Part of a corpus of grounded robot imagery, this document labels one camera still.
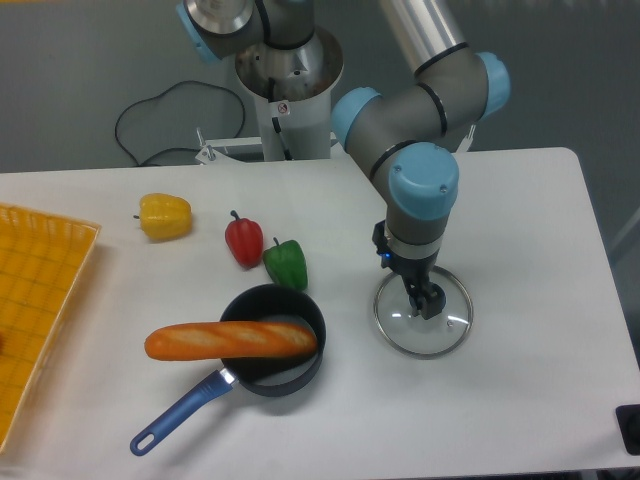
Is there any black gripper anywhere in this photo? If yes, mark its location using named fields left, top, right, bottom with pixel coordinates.
left=372, top=221, right=446, bottom=320

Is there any toy baguette bread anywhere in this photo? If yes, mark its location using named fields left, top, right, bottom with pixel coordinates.
left=144, top=321, right=319, bottom=361

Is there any black floor cable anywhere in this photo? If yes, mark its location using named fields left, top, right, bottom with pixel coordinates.
left=114, top=79, right=247, bottom=167

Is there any white table bracket right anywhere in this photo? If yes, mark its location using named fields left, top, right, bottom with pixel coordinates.
left=456, top=124, right=477, bottom=153

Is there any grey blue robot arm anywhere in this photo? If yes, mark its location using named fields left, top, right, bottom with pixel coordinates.
left=176, top=1, right=511, bottom=319

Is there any yellow plastic basket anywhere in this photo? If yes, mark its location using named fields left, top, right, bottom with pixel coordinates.
left=1, top=203, right=101, bottom=449

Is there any green toy bell pepper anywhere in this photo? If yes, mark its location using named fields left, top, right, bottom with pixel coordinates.
left=263, top=238, right=308, bottom=291

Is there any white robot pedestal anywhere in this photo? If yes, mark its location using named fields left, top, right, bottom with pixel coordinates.
left=196, top=21, right=344, bottom=161

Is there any red toy bell pepper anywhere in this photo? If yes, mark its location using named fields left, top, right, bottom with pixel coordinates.
left=225, top=210, right=264, bottom=269

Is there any black device at table edge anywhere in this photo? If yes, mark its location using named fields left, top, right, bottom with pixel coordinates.
left=615, top=404, right=640, bottom=456

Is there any dark saucepan blue handle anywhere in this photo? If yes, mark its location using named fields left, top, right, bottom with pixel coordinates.
left=130, top=285, right=326, bottom=456

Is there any yellow toy bell pepper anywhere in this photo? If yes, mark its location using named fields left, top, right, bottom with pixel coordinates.
left=136, top=193, right=193, bottom=241

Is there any glass pot lid blue knob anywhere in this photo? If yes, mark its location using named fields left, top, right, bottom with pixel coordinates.
left=372, top=263, right=475, bottom=361

